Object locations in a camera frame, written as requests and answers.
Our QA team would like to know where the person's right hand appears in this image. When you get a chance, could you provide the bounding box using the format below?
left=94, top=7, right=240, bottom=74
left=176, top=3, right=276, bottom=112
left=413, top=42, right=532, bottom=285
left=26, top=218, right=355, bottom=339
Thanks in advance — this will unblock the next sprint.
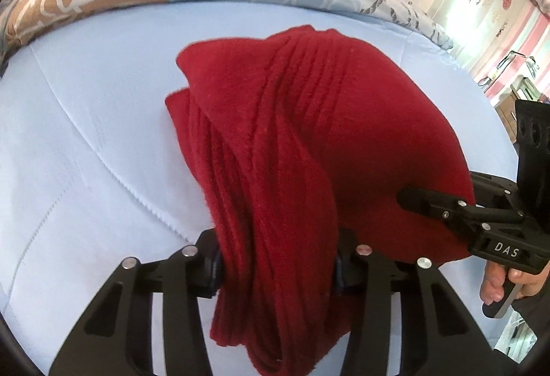
left=480, top=261, right=550, bottom=303

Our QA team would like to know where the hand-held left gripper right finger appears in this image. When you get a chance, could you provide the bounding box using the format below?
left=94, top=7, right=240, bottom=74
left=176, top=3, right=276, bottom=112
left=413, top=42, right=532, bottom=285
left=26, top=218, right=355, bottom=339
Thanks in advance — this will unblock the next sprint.
left=333, top=230, right=493, bottom=376

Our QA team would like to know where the pale cluttered stand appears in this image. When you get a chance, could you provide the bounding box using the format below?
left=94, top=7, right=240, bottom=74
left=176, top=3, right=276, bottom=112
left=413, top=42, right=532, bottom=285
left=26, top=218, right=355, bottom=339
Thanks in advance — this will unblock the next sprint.
left=479, top=50, right=544, bottom=112

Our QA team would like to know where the light blue bed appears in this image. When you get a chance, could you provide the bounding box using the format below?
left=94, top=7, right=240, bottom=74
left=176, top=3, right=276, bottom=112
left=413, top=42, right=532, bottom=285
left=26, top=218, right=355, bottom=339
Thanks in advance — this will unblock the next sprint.
left=0, top=0, right=523, bottom=376

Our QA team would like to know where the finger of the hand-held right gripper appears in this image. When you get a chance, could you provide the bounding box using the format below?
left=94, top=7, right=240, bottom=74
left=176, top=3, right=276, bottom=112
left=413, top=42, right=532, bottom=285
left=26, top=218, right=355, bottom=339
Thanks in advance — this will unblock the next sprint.
left=396, top=185, right=523, bottom=243
left=470, top=172, right=518, bottom=210

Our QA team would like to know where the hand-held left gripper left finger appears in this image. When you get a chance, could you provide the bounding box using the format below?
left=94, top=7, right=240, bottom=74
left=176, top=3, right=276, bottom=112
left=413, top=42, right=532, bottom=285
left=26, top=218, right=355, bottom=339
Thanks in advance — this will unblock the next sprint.
left=49, top=230, right=224, bottom=376

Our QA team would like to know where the red knit sweater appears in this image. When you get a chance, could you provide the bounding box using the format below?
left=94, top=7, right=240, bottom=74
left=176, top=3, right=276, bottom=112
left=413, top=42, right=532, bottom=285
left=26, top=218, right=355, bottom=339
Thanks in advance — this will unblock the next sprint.
left=164, top=25, right=477, bottom=376

